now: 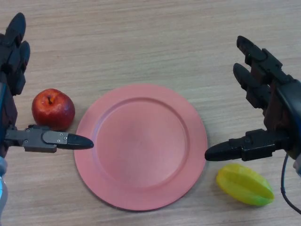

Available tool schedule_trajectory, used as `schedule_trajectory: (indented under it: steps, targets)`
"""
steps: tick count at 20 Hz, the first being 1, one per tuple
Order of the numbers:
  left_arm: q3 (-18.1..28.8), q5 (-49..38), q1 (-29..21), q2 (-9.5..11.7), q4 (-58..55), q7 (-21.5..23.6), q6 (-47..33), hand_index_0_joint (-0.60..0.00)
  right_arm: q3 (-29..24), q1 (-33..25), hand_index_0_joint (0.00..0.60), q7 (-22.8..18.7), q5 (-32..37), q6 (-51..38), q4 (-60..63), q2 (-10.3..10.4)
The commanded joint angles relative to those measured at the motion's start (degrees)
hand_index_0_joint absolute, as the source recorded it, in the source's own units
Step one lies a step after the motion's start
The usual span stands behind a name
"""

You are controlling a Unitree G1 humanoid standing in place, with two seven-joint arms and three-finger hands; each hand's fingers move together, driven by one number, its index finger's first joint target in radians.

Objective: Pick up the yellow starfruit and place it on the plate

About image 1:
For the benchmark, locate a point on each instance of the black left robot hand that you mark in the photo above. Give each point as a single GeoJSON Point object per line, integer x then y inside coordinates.
{"type": "Point", "coordinates": [35, 139]}

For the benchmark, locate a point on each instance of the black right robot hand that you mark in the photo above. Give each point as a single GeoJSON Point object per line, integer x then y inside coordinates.
{"type": "Point", "coordinates": [289, 106]}

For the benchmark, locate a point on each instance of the yellow starfruit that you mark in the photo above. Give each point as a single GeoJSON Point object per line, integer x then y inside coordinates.
{"type": "Point", "coordinates": [244, 186]}

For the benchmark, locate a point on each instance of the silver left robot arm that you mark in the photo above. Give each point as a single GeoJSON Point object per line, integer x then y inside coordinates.
{"type": "Point", "coordinates": [2, 183]}

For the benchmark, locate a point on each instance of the pink round plate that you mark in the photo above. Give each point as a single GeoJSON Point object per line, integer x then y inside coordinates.
{"type": "Point", "coordinates": [141, 146]}

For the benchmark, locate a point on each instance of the red apple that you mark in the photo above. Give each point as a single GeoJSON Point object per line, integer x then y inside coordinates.
{"type": "Point", "coordinates": [53, 110]}

